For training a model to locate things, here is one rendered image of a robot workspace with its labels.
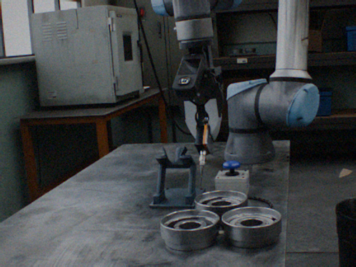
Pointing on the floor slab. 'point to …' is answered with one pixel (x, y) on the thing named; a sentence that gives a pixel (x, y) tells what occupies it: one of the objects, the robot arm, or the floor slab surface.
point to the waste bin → (346, 232)
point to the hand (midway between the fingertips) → (205, 135)
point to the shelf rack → (346, 121)
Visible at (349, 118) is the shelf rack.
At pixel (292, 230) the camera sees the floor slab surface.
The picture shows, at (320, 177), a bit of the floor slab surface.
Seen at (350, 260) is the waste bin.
